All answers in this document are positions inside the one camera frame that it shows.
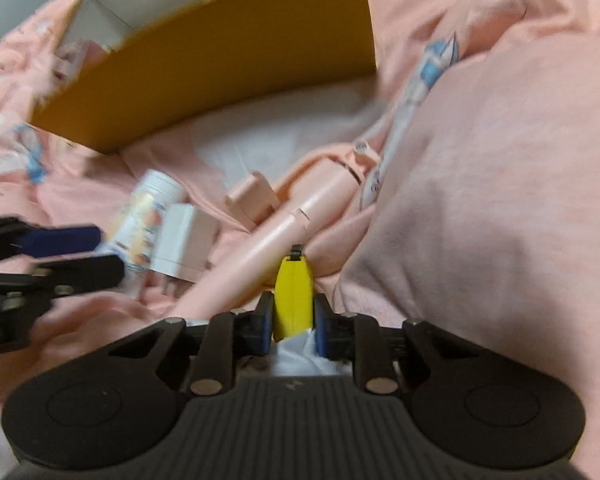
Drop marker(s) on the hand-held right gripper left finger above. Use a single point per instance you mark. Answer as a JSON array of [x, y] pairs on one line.
[[266, 325]]

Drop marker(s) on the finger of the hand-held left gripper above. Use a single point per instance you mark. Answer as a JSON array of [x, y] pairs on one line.
[[90, 270], [60, 241]]

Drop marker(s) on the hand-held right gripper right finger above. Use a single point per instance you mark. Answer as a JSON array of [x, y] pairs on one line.
[[321, 330]]

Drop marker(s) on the yellow plastic utility knife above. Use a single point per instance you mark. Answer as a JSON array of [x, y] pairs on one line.
[[292, 300]]

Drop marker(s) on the white printed bottle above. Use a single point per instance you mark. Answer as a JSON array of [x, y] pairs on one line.
[[145, 220]]

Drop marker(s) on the white charger plug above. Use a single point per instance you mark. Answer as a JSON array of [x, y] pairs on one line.
[[185, 240]]

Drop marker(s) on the orange cardboard box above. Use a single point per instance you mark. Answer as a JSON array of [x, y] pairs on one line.
[[205, 70]]

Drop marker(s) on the white paper tissue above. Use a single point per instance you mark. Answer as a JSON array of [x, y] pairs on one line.
[[300, 360]]

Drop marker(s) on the pink handheld fan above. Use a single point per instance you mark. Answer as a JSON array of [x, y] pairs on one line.
[[280, 230]]

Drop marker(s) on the pink printed blanket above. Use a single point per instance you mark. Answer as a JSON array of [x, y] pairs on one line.
[[170, 160]]

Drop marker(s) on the pink fleece cloth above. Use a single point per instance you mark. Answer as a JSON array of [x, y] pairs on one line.
[[480, 200]]

